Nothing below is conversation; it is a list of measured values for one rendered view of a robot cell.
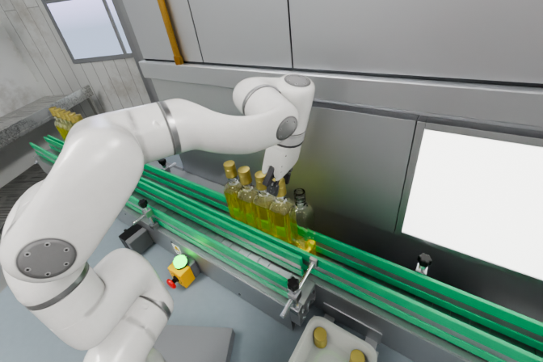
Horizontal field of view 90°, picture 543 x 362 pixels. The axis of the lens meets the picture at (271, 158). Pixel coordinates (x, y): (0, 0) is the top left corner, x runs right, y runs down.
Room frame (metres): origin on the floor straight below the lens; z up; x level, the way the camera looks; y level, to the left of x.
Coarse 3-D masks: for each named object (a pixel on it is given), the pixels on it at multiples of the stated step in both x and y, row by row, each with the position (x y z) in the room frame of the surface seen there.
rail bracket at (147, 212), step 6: (138, 204) 0.72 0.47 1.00; (144, 204) 0.72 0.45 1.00; (144, 210) 0.72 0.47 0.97; (150, 210) 0.73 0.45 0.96; (144, 216) 0.71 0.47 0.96; (150, 216) 0.72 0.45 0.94; (132, 222) 0.68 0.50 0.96; (150, 222) 0.72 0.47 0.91; (156, 222) 0.73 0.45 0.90; (156, 228) 0.72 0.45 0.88
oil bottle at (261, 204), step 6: (258, 192) 0.59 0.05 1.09; (258, 198) 0.57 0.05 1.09; (264, 198) 0.56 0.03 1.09; (270, 198) 0.57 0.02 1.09; (258, 204) 0.56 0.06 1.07; (264, 204) 0.55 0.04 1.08; (258, 210) 0.57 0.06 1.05; (264, 210) 0.55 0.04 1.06; (258, 216) 0.57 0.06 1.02; (264, 216) 0.55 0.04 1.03; (258, 222) 0.57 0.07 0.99; (264, 222) 0.56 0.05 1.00; (270, 222) 0.55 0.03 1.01; (258, 228) 0.58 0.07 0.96; (264, 228) 0.56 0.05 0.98; (270, 228) 0.55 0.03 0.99; (270, 234) 0.55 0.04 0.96
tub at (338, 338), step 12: (312, 324) 0.34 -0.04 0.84; (324, 324) 0.34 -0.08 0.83; (312, 336) 0.33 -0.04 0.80; (336, 336) 0.31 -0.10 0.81; (348, 336) 0.30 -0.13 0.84; (300, 348) 0.29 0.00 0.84; (312, 348) 0.31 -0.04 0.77; (324, 348) 0.31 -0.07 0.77; (336, 348) 0.30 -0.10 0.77; (348, 348) 0.29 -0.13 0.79; (360, 348) 0.28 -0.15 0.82; (372, 348) 0.27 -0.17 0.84; (300, 360) 0.28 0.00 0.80; (312, 360) 0.28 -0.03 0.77; (324, 360) 0.28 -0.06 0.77; (336, 360) 0.28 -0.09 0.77; (348, 360) 0.27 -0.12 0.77; (372, 360) 0.24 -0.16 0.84
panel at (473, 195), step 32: (448, 160) 0.43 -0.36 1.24; (480, 160) 0.40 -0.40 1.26; (512, 160) 0.37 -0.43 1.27; (416, 192) 0.46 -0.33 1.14; (448, 192) 0.42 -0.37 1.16; (480, 192) 0.39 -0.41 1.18; (512, 192) 0.36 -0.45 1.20; (416, 224) 0.45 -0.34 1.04; (448, 224) 0.41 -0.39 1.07; (480, 224) 0.38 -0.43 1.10; (512, 224) 0.35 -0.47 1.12; (480, 256) 0.36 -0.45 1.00; (512, 256) 0.33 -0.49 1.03
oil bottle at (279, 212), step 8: (272, 200) 0.55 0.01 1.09; (288, 200) 0.54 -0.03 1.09; (272, 208) 0.53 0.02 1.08; (280, 208) 0.52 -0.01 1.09; (288, 208) 0.53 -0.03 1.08; (272, 216) 0.53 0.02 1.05; (280, 216) 0.52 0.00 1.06; (272, 224) 0.54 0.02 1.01; (280, 224) 0.52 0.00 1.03; (280, 232) 0.52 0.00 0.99; (288, 232) 0.51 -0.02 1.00; (288, 240) 0.51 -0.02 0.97
